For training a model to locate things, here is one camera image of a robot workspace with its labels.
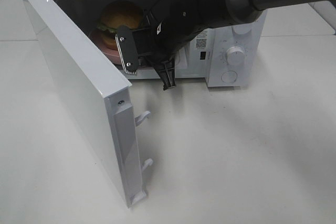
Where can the pink round plate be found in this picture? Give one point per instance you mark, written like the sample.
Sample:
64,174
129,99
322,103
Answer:
110,48

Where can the burger with lettuce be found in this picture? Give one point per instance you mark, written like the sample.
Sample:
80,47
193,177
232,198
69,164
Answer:
114,15

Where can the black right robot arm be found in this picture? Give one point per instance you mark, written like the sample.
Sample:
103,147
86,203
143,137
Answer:
223,13

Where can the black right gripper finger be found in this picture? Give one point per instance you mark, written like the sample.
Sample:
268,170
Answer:
165,69

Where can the round white door button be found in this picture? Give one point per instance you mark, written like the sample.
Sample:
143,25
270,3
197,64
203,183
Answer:
229,77

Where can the white upper power knob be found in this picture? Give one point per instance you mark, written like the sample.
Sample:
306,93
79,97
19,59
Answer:
242,29

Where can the white lower timer knob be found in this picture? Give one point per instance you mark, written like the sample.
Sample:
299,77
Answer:
235,55

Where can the white microwave door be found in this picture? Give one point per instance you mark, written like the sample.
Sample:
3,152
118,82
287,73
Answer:
95,93

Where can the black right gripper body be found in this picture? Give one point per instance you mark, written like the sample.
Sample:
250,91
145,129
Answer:
161,40

